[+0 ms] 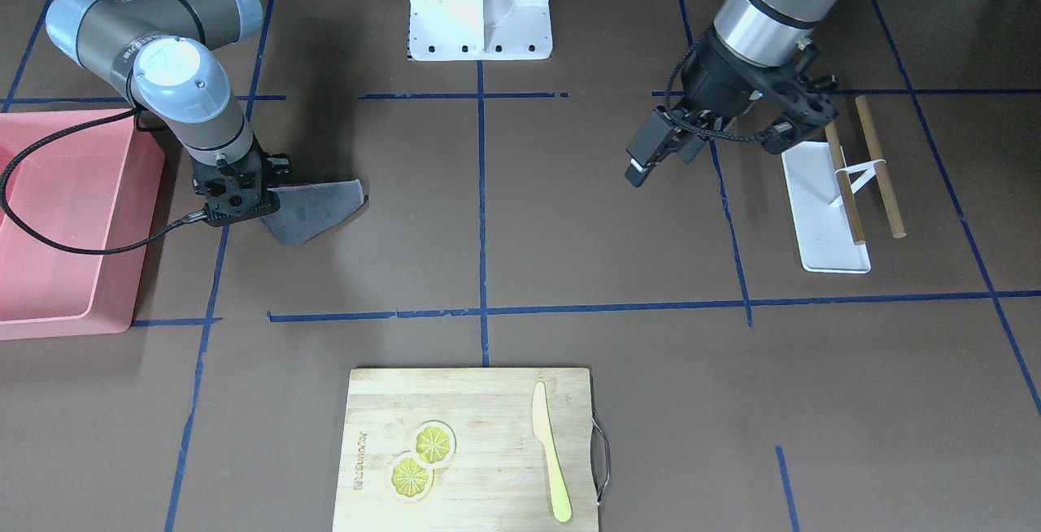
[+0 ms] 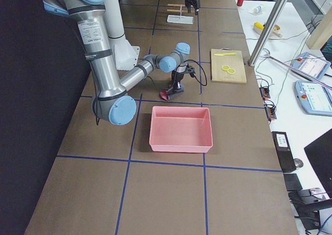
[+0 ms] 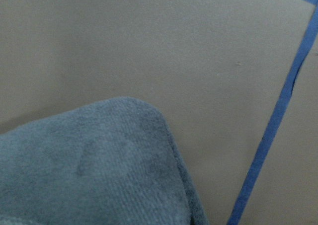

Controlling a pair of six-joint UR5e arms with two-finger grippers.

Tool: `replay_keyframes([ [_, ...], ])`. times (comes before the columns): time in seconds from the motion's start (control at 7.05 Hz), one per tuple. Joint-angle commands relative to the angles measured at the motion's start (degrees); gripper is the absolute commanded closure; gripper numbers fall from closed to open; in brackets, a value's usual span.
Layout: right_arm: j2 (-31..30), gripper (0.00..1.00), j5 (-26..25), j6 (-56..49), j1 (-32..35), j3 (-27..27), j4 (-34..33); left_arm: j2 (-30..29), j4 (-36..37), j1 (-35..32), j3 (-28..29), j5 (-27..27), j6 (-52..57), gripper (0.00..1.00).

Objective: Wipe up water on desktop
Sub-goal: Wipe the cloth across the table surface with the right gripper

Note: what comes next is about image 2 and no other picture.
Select grey pink towel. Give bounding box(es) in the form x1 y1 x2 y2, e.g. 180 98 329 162
159 84 185 101

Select white rack tray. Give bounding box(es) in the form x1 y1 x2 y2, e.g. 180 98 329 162
167 15 193 25

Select wooden rack rod inner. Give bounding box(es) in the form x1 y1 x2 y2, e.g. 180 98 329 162
167 9 191 13

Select pink plastic bin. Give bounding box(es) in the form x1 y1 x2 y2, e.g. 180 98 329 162
149 106 213 153

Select lemon slice far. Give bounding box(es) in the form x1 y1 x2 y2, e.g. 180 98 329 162
222 65 230 71

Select lemon slice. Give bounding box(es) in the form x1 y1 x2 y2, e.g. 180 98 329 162
227 68 236 75
222 65 230 71

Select bamboo cutting board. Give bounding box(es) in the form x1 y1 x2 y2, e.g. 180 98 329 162
211 49 247 84

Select lemon slice near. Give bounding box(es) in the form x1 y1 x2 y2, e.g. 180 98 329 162
227 68 236 75

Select yellow plastic knife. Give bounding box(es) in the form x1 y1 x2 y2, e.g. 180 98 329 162
214 52 237 57

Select white blue tube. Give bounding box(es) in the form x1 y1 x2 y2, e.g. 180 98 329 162
249 5 265 15

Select orange connector block far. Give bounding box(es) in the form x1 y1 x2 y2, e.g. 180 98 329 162
259 86 270 100

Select orange connector block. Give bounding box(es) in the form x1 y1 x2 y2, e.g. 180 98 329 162
263 100 276 122
259 86 270 100

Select beige dustpan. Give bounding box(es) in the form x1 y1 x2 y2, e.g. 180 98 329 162
253 22 283 40

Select reacher grabber stick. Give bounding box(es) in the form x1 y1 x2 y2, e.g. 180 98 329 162
262 49 331 90

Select orange connector block near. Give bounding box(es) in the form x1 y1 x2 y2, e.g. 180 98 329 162
263 100 276 122

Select black box with label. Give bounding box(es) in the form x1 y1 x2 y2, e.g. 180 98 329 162
271 131 296 173

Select wooden board upright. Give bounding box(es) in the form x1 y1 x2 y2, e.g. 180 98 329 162
306 8 331 50

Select far teach pendant tablet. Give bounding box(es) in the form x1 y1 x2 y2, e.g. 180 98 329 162
291 52 331 80

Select teach pendant tablet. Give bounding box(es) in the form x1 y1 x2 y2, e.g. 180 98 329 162
294 80 331 117
291 52 331 80

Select near teach pendant tablet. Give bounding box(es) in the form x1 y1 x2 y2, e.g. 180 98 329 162
294 80 331 117

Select black monitor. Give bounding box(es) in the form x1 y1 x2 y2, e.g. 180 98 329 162
305 130 332 198

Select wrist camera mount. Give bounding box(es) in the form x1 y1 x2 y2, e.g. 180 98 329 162
184 65 196 78

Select aluminium frame post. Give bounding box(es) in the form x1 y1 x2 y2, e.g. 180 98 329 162
248 0 288 67

